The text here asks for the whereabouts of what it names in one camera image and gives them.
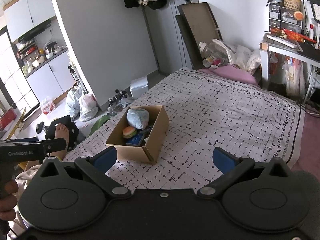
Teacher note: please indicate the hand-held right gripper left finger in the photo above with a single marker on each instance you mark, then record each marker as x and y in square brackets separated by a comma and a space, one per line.
[105, 158]

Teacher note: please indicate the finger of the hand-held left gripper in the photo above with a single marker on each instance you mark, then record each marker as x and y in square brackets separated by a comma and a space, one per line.
[56, 145]
[26, 139]

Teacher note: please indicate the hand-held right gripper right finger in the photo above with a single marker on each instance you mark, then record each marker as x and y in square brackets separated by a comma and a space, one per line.
[223, 160]

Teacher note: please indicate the burger plush toy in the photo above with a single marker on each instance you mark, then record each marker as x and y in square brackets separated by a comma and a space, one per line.
[129, 132]

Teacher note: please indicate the blue printed packet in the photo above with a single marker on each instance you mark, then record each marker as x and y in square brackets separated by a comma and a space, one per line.
[136, 140]

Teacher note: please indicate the light blue fluffy plush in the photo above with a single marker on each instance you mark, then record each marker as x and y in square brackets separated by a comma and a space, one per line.
[137, 118]

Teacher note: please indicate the brown cardboard box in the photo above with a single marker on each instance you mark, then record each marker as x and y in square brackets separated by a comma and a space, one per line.
[156, 140]

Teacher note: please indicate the person's left hand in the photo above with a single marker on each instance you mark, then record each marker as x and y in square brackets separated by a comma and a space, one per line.
[8, 202]

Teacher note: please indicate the person's bare foot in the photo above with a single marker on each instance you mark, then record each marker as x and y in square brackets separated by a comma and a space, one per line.
[61, 135]

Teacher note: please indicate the black slipper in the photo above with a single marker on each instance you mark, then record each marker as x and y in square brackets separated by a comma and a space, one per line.
[40, 127]

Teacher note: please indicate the black dotted stool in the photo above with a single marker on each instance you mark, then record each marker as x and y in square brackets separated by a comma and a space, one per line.
[63, 123]

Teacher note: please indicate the person's beige trouser leg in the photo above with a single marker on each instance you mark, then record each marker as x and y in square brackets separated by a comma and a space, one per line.
[27, 177]

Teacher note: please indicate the red box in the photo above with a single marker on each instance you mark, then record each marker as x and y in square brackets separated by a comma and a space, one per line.
[7, 118]

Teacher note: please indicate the green bag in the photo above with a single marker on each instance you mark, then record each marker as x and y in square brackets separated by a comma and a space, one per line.
[98, 125]

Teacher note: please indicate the red printed plastic bag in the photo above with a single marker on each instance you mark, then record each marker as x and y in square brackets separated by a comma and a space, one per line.
[47, 106]

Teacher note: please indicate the white grey plastic bag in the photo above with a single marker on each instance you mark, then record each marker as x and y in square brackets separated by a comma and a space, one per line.
[73, 102]

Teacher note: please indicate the white and red plastic bag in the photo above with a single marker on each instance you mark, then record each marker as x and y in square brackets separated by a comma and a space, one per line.
[88, 107]

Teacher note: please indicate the clear bag with bottles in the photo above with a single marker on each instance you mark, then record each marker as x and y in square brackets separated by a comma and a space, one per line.
[120, 103]

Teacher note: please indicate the white kitchen cabinet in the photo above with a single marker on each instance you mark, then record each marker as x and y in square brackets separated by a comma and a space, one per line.
[47, 77]

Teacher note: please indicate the dark spray bottle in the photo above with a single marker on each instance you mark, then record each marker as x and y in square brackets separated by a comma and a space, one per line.
[74, 73]

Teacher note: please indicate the small white appliance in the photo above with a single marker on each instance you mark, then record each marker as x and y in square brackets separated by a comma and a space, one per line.
[138, 86]

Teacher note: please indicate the pink pillow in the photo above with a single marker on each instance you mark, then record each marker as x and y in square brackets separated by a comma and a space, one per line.
[230, 75]

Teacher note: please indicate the pink bed sheet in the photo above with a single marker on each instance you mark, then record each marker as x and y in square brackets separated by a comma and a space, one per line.
[308, 142]

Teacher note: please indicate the white crumpled plastic bag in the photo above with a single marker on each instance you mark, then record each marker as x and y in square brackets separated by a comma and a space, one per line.
[247, 58]

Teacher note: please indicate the black range hood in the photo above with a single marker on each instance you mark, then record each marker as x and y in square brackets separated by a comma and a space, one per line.
[32, 31]

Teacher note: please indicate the clear plastic bag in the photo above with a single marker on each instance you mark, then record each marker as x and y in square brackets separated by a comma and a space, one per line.
[222, 51]

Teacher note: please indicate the clear jar with white lid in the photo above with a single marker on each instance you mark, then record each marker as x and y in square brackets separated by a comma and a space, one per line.
[206, 50]

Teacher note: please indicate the black board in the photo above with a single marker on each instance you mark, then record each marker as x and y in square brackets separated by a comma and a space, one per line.
[186, 45]

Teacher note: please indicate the white desk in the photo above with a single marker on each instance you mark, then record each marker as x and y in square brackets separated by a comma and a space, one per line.
[285, 52]

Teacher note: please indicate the white keyboard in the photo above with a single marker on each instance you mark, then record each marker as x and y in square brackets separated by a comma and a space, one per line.
[282, 41]

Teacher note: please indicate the brown cardboard sheet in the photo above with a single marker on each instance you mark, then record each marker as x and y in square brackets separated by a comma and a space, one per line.
[200, 21]

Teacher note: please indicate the grey door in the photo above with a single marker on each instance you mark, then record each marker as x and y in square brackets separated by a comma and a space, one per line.
[180, 25]

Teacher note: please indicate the clear drawer organiser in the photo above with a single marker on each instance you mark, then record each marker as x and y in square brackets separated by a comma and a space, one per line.
[285, 18]

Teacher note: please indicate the white bottle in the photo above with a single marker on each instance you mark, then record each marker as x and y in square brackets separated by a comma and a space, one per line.
[312, 32]

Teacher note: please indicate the orange plush toy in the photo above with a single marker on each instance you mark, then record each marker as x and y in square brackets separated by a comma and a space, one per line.
[299, 15]

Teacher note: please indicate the woven basket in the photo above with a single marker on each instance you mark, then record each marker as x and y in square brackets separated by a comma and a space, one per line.
[292, 3]

